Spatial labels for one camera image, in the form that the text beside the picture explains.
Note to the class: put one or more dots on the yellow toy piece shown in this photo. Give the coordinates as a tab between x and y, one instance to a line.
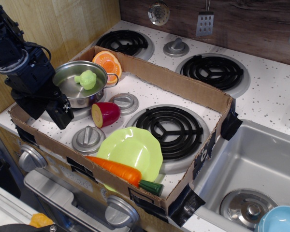
39	220

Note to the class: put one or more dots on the green toy broccoli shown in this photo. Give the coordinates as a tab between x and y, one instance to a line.
86	79

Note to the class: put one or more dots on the light blue bowl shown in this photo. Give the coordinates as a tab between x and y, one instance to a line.
276	220

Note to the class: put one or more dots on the light green plastic plate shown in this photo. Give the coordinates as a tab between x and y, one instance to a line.
134	147

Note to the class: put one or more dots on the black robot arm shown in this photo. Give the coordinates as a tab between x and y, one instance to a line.
13	46

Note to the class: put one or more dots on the hanging silver spatula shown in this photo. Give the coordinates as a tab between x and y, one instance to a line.
205	21

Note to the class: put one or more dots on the brown cardboard fence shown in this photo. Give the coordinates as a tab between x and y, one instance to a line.
181	202

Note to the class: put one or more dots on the silver stove knob back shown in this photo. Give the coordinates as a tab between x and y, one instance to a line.
176	48

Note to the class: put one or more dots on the back left black burner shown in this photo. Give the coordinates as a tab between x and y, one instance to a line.
128	42

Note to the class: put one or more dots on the silver oven knob left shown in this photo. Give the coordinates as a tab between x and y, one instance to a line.
30	159

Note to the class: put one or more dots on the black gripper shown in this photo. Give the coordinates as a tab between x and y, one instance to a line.
34	91

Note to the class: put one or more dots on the silver oven door handle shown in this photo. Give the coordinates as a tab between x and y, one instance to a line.
74	202

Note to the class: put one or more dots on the silver oven knob right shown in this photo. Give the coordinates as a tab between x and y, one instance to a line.
119	213

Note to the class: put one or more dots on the silver stove knob centre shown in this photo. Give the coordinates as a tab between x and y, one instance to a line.
128	103

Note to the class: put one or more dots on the silver stove knob front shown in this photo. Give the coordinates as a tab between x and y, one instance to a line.
88	140

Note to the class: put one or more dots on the back right black burner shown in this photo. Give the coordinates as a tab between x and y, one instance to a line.
219	71

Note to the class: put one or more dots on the silver oven knob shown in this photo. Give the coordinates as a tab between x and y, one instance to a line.
30	159
119	213

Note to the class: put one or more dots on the silver sink basin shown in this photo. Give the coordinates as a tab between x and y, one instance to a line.
256	157

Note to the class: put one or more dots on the silver stove knob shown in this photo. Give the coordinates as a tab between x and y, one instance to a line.
88	140
176	48
128	103

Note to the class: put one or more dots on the orange toy citrus half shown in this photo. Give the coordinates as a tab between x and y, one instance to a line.
110	63

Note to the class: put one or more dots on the orange toy carrot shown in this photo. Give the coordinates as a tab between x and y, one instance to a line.
129	174

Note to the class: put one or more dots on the silver steel pot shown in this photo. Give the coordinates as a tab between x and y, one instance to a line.
75	93

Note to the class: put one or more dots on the silver sink drain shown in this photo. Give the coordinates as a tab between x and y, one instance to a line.
246	207

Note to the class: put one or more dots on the front right black burner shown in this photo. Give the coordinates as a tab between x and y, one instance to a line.
180	132

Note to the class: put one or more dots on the red toy onion half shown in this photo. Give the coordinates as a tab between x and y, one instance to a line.
105	113

